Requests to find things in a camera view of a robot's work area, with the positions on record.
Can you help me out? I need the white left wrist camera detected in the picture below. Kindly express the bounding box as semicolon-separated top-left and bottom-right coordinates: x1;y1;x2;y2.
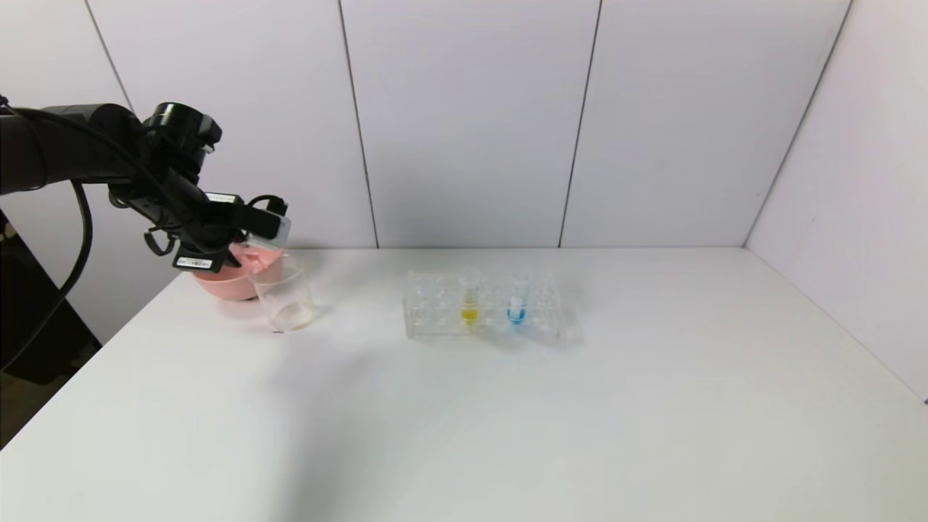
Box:
246;205;293;252

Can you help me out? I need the test tube with blue pigment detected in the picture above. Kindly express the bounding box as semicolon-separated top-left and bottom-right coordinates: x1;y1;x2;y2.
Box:
506;271;529;326

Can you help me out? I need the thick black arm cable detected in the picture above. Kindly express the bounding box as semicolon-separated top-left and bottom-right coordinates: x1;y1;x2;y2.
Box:
0;180;94;372

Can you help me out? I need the clear acrylic tube rack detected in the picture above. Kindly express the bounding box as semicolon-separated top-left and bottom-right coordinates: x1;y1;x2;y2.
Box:
403;269;563;341

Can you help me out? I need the clear glass beaker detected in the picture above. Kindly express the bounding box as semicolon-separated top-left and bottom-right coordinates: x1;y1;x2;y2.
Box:
248;253;320;335

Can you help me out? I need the test tube with yellow pigment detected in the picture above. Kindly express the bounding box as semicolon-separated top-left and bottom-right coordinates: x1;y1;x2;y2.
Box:
457;266;483;326

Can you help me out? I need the pink plastic bowl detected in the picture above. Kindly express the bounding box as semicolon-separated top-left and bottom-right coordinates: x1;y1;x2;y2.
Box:
191;243;286;302

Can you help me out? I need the test tube with red pigment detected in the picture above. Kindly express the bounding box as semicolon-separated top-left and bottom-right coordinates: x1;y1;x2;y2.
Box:
231;242;289;276

